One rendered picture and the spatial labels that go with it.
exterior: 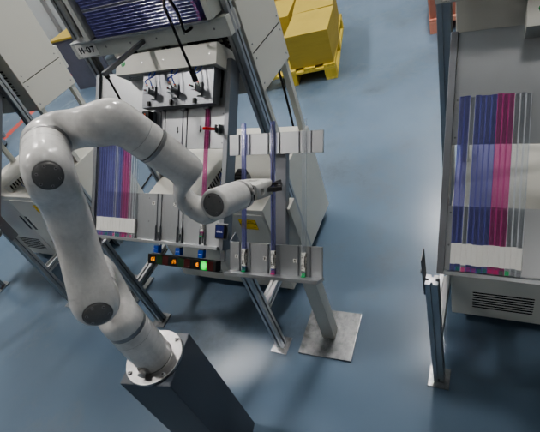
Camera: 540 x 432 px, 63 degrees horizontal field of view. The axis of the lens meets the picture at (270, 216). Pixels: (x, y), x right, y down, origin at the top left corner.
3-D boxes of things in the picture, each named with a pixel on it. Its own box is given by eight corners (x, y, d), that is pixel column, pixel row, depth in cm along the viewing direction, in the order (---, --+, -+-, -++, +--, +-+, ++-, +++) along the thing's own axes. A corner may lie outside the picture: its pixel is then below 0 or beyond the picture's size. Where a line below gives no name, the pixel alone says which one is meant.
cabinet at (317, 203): (297, 297, 229) (261, 211, 190) (189, 280, 261) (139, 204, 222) (331, 211, 270) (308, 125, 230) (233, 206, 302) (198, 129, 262)
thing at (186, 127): (231, 149, 169) (224, 147, 165) (107, 152, 199) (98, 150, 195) (235, 63, 168) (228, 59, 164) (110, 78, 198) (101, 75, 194)
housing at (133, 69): (236, 75, 170) (215, 63, 157) (140, 85, 192) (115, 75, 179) (237, 53, 169) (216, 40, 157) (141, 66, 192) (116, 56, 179)
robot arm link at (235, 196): (231, 215, 127) (255, 203, 123) (206, 226, 116) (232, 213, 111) (218, 189, 127) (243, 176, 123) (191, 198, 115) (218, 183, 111)
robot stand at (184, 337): (245, 469, 175) (170, 387, 130) (205, 464, 181) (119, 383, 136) (255, 423, 187) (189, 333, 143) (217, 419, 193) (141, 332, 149)
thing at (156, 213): (223, 246, 168) (219, 247, 165) (99, 233, 198) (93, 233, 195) (225, 196, 167) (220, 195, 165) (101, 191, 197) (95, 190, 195)
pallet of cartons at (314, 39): (337, 79, 393) (327, 31, 365) (248, 94, 422) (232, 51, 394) (347, 26, 476) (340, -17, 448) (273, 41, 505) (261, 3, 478)
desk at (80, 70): (155, 41, 641) (134, -6, 599) (117, 82, 557) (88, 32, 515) (120, 49, 663) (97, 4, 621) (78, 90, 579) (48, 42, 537)
